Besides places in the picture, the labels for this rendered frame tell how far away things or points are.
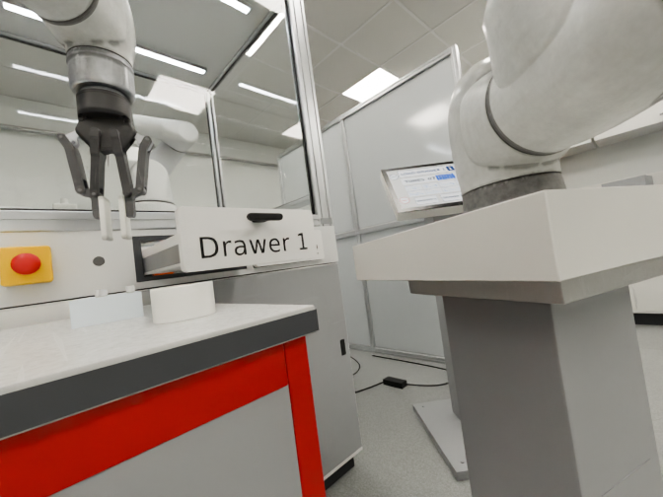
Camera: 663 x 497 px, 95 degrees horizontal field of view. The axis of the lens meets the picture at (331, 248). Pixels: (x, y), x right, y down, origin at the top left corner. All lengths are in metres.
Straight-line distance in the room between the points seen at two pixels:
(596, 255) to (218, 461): 0.39
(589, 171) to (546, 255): 3.68
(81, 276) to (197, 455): 0.62
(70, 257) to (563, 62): 0.89
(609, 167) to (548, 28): 3.59
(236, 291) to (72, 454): 0.72
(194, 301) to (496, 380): 0.47
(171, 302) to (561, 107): 0.49
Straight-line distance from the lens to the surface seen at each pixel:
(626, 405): 0.66
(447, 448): 1.47
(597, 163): 4.01
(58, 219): 0.88
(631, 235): 0.45
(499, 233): 0.36
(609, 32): 0.41
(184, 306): 0.39
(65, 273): 0.86
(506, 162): 0.55
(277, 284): 1.03
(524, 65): 0.46
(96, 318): 0.55
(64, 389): 0.26
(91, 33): 0.67
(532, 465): 0.62
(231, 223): 0.59
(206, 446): 0.32
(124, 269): 0.87
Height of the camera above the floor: 0.80
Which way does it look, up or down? 2 degrees up
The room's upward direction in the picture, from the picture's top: 8 degrees counter-clockwise
